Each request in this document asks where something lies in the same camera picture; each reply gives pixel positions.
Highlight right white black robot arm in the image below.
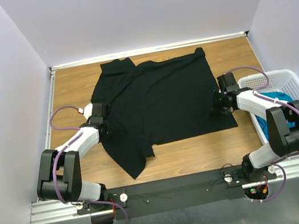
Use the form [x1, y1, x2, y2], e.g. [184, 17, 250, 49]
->
[211, 85, 299, 182]

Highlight white plastic basket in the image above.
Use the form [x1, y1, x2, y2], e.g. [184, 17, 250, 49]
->
[238, 69, 299, 101]

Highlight blue t shirt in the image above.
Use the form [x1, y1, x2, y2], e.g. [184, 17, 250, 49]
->
[255, 92, 299, 141]

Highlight black t shirt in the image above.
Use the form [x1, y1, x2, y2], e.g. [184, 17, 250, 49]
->
[91, 47, 237, 179]

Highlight aluminium back rail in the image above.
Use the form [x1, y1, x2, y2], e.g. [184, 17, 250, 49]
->
[50, 31, 248, 71]

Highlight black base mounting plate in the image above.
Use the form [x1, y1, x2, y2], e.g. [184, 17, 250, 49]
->
[74, 159, 280, 224]

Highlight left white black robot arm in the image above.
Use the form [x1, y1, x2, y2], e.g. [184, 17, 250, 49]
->
[37, 103, 113, 211]

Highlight aluminium front rail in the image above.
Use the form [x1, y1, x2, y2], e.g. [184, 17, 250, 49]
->
[30, 155, 299, 224]

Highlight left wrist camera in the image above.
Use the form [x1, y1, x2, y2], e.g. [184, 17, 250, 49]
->
[77, 103, 93, 119]

